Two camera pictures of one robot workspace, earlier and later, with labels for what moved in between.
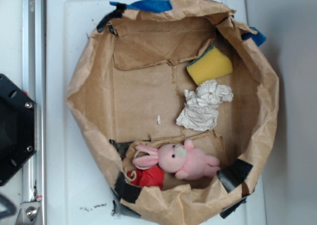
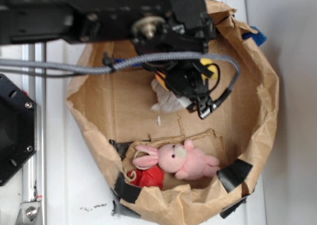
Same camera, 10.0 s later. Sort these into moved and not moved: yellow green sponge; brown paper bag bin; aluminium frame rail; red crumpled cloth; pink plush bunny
Moved: yellow green sponge
Not moved: pink plush bunny; brown paper bag bin; aluminium frame rail; red crumpled cloth
